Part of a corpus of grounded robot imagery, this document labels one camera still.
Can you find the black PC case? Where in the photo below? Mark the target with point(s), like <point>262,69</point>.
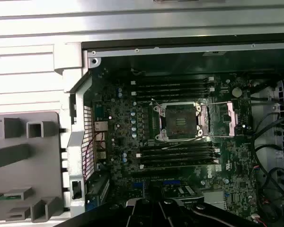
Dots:
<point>77,132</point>

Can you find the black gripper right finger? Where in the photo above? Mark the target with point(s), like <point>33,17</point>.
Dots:
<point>172,212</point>

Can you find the grey parts rack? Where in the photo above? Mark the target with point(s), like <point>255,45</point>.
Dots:
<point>47,165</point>

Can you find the CPU socket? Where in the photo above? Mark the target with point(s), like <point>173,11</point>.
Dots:
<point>180,120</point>

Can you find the metal socket cover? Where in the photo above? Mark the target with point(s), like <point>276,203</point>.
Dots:
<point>232,116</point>

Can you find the green motherboard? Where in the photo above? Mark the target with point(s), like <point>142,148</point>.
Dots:
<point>227,151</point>

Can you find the black expansion slot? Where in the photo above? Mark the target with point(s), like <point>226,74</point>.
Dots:
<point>163,172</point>

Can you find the thin metal locking lever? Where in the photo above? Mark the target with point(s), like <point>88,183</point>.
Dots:
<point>187,143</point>

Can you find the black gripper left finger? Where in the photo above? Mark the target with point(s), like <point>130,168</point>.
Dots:
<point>142,212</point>

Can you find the round coin battery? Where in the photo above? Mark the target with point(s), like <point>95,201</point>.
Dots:
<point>236,92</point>

